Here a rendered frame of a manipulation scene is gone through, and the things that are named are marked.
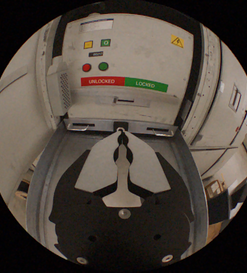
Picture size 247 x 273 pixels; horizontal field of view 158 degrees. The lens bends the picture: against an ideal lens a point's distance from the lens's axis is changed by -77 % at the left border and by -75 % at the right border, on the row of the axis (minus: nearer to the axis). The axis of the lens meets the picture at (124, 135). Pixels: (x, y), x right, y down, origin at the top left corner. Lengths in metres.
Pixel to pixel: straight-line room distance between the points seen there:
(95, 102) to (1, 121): 0.42
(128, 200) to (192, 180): 0.24
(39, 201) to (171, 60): 0.67
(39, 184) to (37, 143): 0.21
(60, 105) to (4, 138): 0.30
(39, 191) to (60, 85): 0.35
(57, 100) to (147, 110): 0.33
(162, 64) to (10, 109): 0.58
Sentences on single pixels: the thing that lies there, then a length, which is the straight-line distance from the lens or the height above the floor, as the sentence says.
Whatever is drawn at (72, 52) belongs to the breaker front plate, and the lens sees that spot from 0.40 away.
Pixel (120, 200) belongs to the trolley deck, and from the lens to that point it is 0.31.
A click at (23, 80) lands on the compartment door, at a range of 0.45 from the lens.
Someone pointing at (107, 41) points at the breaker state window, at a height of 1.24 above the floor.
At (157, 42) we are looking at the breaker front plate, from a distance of 0.38.
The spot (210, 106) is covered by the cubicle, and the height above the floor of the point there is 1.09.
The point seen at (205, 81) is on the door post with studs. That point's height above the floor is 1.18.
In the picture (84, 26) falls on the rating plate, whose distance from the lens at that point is 0.42.
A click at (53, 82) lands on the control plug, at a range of 0.31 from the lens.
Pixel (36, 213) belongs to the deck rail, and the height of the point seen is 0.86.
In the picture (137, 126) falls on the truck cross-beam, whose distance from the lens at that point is 0.42.
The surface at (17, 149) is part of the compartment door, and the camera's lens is 0.49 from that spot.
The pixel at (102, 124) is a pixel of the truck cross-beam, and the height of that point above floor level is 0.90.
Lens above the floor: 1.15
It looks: 43 degrees down
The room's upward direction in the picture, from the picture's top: 7 degrees clockwise
